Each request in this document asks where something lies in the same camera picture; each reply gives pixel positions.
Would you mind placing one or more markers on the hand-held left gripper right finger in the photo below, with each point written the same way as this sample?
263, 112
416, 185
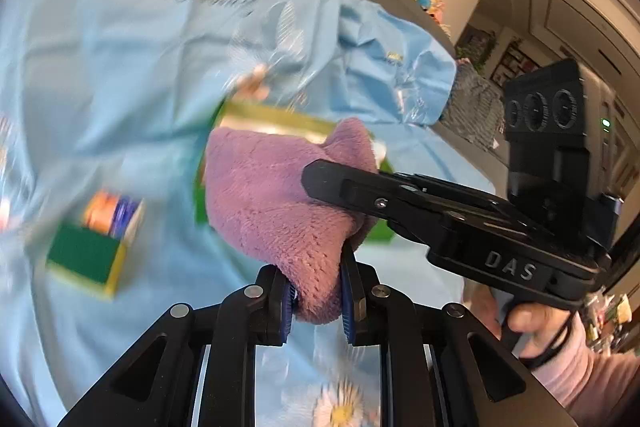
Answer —
348, 313

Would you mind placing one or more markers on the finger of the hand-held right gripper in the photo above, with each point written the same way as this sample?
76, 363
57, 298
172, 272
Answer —
370, 197

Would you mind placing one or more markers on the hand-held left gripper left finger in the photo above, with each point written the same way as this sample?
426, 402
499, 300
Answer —
286, 313

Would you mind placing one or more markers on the purple fluffy towel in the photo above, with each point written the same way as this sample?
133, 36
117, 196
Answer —
260, 197

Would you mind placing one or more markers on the green cardboard box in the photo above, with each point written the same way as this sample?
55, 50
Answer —
280, 122

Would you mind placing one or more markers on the person's right forearm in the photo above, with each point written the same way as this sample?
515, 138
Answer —
600, 372

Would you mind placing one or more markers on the person's right hand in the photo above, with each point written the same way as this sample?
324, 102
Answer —
530, 324

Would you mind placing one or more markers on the grey knitted cushion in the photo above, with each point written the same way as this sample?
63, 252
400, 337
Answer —
475, 102

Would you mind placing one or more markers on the framed photo collage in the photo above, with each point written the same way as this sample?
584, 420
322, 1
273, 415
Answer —
515, 62

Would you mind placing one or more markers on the green and yellow sponge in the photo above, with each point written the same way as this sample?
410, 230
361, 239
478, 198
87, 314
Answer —
80, 252

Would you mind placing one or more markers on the light blue printed sheet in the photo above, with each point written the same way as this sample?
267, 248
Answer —
125, 82

